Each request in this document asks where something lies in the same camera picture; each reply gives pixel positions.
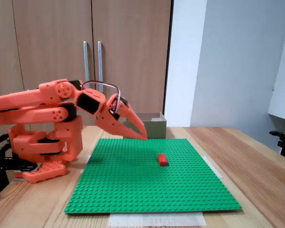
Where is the open cardboard box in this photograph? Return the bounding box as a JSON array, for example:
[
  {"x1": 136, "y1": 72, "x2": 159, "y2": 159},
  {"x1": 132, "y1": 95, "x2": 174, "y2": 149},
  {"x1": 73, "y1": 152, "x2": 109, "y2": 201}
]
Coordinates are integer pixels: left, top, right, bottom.
[{"x1": 122, "y1": 112, "x2": 168, "y2": 140}]

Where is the red lego block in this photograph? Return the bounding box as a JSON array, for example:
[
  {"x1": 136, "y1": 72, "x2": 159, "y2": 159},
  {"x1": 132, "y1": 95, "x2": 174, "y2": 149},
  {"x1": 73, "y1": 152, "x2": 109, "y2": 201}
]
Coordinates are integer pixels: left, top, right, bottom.
[{"x1": 157, "y1": 153, "x2": 169, "y2": 167}]

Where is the green lego baseplate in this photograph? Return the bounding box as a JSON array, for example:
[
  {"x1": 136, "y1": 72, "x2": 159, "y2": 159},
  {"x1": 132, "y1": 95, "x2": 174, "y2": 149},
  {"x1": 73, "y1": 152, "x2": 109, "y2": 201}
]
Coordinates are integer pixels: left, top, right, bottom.
[{"x1": 64, "y1": 138, "x2": 243, "y2": 215}]

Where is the masking tape strip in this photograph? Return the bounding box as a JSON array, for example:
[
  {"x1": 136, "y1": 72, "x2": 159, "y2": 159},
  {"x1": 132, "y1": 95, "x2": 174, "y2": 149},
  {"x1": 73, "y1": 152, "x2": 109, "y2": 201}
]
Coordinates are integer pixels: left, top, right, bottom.
[
  {"x1": 79, "y1": 154, "x2": 92, "y2": 175},
  {"x1": 205, "y1": 155, "x2": 224, "y2": 179},
  {"x1": 107, "y1": 212, "x2": 208, "y2": 228}
]

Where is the wooden cabinet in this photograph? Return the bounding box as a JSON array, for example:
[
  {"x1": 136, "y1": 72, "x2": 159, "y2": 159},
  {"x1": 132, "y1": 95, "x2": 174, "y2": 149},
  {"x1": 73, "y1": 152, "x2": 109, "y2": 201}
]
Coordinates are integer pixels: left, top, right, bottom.
[{"x1": 0, "y1": 0, "x2": 174, "y2": 143}]

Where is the black table clamp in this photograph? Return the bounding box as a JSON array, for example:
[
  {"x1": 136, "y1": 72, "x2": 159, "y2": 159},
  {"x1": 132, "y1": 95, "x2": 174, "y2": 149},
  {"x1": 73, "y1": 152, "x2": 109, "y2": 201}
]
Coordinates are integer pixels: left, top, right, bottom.
[{"x1": 0, "y1": 133, "x2": 40, "y2": 200}]

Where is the metal cabinet handle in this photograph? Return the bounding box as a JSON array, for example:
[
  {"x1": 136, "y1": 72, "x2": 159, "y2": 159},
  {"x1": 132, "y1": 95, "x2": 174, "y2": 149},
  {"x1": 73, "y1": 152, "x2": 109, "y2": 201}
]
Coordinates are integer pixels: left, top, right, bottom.
[
  {"x1": 83, "y1": 41, "x2": 91, "y2": 83},
  {"x1": 97, "y1": 40, "x2": 104, "y2": 94}
]

